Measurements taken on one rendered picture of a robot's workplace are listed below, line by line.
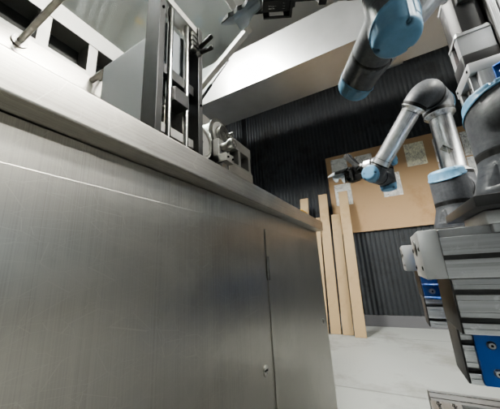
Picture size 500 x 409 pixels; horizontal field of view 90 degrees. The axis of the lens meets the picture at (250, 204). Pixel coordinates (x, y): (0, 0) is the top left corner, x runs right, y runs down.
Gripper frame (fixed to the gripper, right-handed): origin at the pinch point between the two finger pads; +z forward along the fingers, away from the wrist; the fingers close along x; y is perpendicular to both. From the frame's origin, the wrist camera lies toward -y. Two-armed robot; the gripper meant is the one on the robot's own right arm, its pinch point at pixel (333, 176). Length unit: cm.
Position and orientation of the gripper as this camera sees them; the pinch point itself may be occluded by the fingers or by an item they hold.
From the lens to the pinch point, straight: 159.7
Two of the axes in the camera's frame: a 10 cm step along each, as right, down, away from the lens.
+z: -5.9, 2.4, 7.7
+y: 1.6, 9.7, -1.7
